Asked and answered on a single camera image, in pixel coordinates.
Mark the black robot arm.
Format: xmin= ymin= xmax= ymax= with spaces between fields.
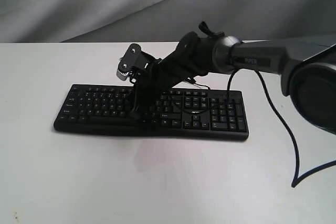
xmin=118 ymin=22 xmax=335 ymax=133

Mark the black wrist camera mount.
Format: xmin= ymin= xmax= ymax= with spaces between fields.
xmin=116 ymin=43 xmax=162 ymax=84

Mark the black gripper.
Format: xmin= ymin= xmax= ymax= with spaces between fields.
xmin=128 ymin=59 xmax=210 ymax=119

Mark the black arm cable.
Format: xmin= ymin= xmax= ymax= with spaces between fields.
xmin=225 ymin=68 xmax=336 ymax=188

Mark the black keyboard usb cable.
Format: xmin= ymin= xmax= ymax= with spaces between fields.
xmin=183 ymin=77 xmax=211 ymax=91

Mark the black acer keyboard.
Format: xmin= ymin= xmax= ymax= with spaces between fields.
xmin=54 ymin=84 xmax=249 ymax=141

